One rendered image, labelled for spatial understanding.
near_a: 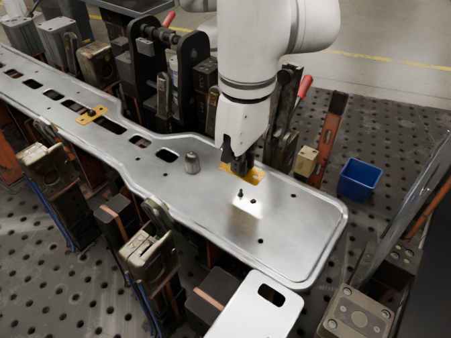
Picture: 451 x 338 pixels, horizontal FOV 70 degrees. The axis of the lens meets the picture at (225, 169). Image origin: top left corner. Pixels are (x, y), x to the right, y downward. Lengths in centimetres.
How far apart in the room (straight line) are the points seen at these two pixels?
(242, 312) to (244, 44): 39
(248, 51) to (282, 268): 35
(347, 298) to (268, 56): 35
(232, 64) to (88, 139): 50
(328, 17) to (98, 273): 80
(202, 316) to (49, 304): 50
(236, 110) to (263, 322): 32
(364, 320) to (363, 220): 59
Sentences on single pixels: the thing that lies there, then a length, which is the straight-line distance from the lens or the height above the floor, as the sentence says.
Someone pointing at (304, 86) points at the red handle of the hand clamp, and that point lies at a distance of 74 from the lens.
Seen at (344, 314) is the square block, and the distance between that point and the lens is 50.
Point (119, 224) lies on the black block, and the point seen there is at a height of 96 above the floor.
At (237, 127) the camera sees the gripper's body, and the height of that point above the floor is 121.
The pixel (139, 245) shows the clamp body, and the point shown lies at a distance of 56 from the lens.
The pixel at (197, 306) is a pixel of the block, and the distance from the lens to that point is 57.
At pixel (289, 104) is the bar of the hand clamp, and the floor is 115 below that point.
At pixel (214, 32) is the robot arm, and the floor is 104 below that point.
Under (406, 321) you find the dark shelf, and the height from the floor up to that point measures 103.
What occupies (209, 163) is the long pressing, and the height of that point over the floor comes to 100.
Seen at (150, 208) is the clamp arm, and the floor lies 111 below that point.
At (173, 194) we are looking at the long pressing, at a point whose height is 100.
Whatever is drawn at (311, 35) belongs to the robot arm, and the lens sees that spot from 44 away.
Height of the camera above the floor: 151
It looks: 46 degrees down
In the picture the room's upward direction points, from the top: straight up
